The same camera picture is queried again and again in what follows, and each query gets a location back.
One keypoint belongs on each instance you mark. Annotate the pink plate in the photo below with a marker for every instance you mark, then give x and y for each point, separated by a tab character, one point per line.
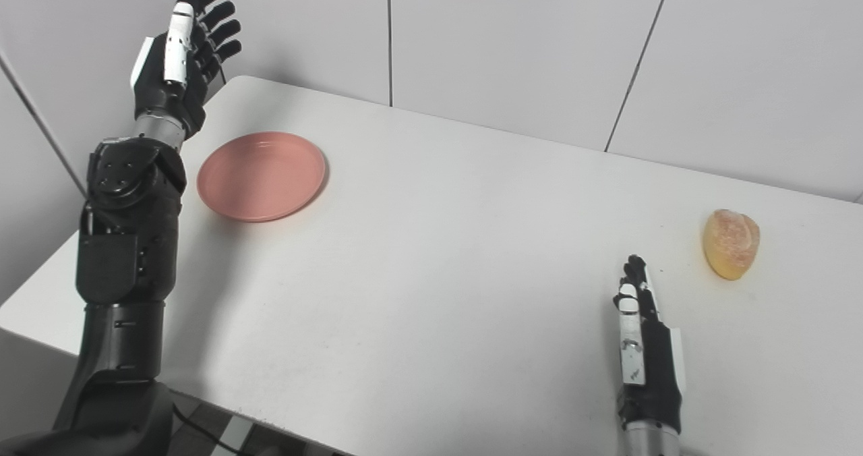
261	175

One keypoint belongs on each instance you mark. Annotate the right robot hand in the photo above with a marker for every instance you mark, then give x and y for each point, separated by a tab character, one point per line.
644	361

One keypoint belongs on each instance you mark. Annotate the bread roll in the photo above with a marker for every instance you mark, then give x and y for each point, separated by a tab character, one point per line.
731	242

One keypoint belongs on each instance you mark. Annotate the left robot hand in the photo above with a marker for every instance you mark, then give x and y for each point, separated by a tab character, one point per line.
179	71

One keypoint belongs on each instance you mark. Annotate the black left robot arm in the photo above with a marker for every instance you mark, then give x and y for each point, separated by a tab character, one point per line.
121	274

